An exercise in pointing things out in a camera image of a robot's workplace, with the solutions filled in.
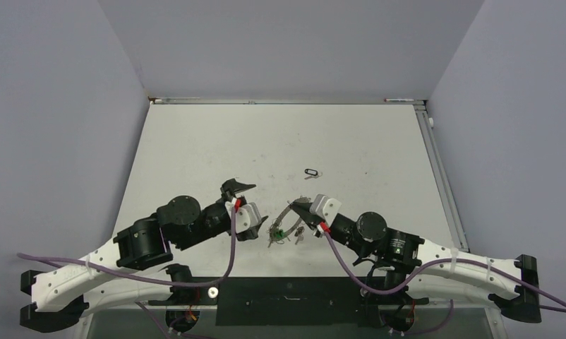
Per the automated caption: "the black key tag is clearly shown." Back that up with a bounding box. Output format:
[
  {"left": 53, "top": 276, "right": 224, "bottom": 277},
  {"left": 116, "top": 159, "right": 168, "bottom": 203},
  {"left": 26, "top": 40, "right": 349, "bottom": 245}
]
[{"left": 304, "top": 168, "right": 322, "bottom": 179}]

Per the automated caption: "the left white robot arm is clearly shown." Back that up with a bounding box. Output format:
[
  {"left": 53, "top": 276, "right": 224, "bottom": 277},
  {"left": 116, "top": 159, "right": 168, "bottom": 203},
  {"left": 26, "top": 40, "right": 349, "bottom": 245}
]
[{"left": 19, "top": 179, "right": 265, "bottom": 333}]

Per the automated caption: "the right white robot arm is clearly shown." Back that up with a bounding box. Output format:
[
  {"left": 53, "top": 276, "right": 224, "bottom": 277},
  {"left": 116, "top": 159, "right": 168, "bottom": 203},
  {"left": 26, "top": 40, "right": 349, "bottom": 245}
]
[{"left": 289, "top": 195, "right": 541, "bottom": 323}]

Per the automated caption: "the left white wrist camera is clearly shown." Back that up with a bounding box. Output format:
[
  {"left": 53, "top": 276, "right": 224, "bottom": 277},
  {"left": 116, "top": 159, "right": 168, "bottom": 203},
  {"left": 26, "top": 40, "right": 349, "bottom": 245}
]
[{"left": 224, "top": 202, "right": 262, "bottom": 242}]

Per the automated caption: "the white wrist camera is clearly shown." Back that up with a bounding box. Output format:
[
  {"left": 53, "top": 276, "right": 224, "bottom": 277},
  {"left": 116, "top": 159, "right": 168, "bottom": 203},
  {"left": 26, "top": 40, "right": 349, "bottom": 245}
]
[
  {"left": 309, "top": 194, "right": 342, "bottom": 226},
  {"left": 224, "top": 202, "right": 262, "bottom": 242}
]

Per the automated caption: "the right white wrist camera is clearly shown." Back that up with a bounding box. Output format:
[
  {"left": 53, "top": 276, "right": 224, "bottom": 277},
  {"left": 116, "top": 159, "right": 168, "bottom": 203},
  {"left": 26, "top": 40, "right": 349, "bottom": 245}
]
[{"left": 309, "top": 194, "right": 342, "bottom": 226}]

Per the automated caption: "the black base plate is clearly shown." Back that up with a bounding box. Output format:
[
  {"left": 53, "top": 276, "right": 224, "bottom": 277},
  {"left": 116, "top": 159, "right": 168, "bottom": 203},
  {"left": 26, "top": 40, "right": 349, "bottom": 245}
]
[{"left": 150, "top": 277, "right": 429, "bottom": 328}]

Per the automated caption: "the marker pen at wall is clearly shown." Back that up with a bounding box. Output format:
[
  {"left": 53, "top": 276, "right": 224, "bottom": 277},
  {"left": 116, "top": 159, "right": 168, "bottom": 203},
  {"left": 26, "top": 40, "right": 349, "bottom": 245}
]
[{"left": 384, "top": 98, "right": 416, "bottom": 103}]

